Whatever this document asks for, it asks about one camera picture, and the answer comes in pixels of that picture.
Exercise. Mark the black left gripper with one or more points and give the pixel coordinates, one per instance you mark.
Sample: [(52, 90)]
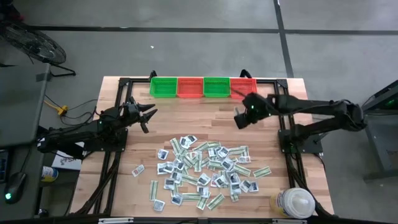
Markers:
[(133, 112)]

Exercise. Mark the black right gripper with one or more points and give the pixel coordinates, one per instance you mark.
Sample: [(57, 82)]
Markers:
[(256, 107)]

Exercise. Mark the green striped bandage wrapper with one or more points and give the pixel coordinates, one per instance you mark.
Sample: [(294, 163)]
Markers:
[(215, 201), (202, 203), (262, 172), (200, 147), (234, 197), (214, 144), (242, 170), (237, 151), (153, 190), (189, 179), (215, 164), (191, 196), (246, 150), (175, 146)]

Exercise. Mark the white red-print packet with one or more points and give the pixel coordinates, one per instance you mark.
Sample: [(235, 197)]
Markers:
[(138, 170), (244, 159)]

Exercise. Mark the white wipe packet dark label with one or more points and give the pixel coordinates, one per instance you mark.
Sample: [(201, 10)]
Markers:
[(159, 205), (185, 142), (163, 154), (203, 191), (227, 164), (222, 152), (178, 164), (161, 168), (234, 178), (204, 179), (253, 186), (245, 185), (191, 138), (176, 176), (221, 181), (169, 183), (235, 188), (177, 199)]

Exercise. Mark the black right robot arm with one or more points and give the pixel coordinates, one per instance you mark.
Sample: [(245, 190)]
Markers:
[(311, 106)]

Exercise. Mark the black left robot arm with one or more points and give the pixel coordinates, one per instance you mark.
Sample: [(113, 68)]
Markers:
[(77, 135)]

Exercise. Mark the orange plastic basket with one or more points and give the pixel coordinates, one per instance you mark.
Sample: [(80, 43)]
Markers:
[(244, 84), (190, 88)]

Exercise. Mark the green plastic basket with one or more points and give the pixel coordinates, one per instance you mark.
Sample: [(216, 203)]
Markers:
[(217, 87), (163, 87)]

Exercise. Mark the pile of packets on table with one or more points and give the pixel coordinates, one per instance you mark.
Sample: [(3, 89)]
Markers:
[(188, 161)]

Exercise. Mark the yellow power plug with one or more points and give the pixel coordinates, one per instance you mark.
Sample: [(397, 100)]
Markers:
[(63, 109)]

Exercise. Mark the white printed paper sheet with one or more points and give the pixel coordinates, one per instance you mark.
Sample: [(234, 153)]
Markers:
[(66, 161)]

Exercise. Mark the blue yellow can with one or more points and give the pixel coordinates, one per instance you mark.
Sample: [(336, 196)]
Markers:
[(49, 174)]

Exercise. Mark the white wipes canister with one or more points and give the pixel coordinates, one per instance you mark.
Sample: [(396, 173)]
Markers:
[(295, 203)]

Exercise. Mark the grey desk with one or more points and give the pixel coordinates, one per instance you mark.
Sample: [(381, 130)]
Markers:
[(18, 102)]

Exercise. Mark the black floor fan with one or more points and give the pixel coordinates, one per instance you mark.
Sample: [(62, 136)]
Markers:
[(31, 43)]

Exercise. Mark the black computer mouse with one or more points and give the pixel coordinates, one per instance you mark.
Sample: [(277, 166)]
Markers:
[(15, 185)]

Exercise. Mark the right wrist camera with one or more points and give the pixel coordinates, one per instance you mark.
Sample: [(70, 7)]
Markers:
[(241, 121)]

